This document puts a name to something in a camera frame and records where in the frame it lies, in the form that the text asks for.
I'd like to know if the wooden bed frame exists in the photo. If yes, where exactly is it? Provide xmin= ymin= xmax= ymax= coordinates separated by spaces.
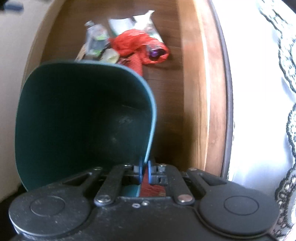
xmin=177 ymin=1 xmax=233 ymax=178

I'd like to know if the white lace bed sheet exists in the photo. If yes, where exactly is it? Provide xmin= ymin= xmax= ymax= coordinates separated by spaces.
xmin=213 ymin=1 xmax=295 ymax=240

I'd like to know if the red plastic bag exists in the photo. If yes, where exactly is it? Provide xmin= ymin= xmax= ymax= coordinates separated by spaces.
xmin=109 ymin=29 xmax=170 ymax=65

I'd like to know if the dark teal trash bin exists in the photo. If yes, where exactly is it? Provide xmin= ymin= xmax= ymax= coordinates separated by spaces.
xmin=15 ymin=61 xmax=157 ymax=191

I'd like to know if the red foam fruit net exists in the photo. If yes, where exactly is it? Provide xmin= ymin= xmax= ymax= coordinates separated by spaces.
xmin=117 ymin=53 xmax=143 ymax=76

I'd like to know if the pale tissue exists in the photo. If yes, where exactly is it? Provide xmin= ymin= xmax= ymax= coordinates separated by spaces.
xmin=99 ymin=48 xmax=120 ymax=64

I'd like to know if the white green snack wrapper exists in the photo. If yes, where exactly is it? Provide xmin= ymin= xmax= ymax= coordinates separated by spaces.
xmin=133 ymin=10 xmax=163 ymax=43

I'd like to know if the white paper sheet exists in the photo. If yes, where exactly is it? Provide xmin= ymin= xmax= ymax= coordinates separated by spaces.
xmin=108 ymin=18 xmax=136 ymax=36

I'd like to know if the red slipper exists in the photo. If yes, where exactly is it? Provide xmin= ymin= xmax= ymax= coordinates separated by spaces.
xmin=139 ymin=166 xmax=166 ymax=197

